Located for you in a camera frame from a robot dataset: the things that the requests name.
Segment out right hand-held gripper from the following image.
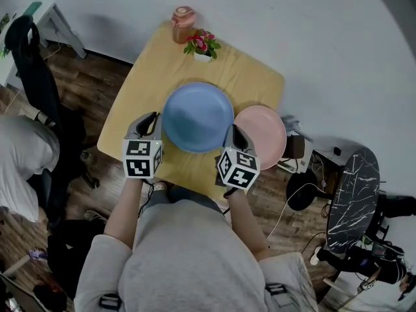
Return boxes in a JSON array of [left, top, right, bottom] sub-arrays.
[[215, 123, 261, 192]]

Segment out potted pink flowers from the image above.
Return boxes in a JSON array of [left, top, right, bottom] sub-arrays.
[[183, 29, 222, 63]]

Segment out black marble oval table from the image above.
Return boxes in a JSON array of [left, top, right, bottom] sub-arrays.
[[326, 146, 381, 255]]

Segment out person's grey sweatshirt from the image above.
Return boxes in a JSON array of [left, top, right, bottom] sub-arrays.
[[73, 200, 319, 312]]

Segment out black office chair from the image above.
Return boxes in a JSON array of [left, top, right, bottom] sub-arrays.
[[4, 14, 100, 230]]

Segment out person's right forearm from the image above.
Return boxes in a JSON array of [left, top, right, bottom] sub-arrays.
[[226, 188, 270, 261]]

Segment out pink plate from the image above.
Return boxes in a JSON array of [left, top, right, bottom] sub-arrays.
[[233, 105, 287, 171]]

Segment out blue plate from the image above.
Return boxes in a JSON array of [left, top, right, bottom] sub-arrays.
[[162, 82, 235, 153]]

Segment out white desk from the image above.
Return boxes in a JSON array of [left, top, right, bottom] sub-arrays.
[[0, 1, 88, 87]]

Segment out yellow tablecloth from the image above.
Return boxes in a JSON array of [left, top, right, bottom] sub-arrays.
[[96, 20, 285, 204]]

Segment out black round stool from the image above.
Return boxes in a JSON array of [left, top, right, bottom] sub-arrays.
[[285, 171, 319, 211]]

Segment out person's left forearm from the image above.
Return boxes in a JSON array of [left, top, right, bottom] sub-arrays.
[[103, 177, 144, 250]]

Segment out pink water bottle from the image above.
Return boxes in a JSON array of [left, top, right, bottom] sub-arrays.
[[171, 6, 198, 44]]

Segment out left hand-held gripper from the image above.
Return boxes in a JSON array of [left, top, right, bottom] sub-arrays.
[[122, 110, 164, 179]]

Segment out white cable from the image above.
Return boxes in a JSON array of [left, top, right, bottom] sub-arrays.
[[266, 182, 329, 241]]

